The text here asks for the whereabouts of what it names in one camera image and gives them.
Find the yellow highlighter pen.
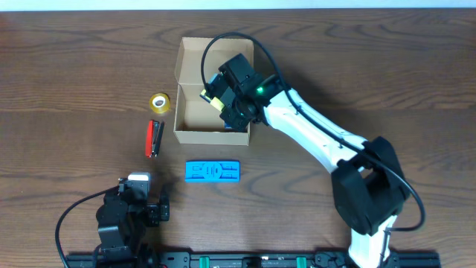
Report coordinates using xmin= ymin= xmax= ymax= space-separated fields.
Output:
xmin=200 ymin=89 xmax=225 ymax=112

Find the blue plastic holder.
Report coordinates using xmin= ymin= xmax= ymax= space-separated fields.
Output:
xmin=184 ymin=161 xmax=241 ymax=183

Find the brown cardboard box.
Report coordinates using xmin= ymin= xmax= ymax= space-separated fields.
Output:
xmin=172 ymin=36 xmax=256 ymax=147

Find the red black stapler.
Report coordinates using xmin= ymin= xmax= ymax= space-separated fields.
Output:
xmin=145 ymin=120 xmax=164 ymax=159

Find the yellow tape roll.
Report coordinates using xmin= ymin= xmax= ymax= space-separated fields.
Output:
xmin=149 ymin=93 xmax=170 ymax=114

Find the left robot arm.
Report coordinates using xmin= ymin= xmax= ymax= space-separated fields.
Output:
xmin=96 ymin=172 xmax=170 ymax=265

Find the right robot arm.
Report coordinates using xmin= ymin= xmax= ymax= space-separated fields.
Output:
xmin=200 ymin=54 xmax=410 ymax=267

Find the black mounting rail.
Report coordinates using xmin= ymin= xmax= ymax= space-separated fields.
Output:
xmin=65 ymin=251 xmax=442 ymax=268

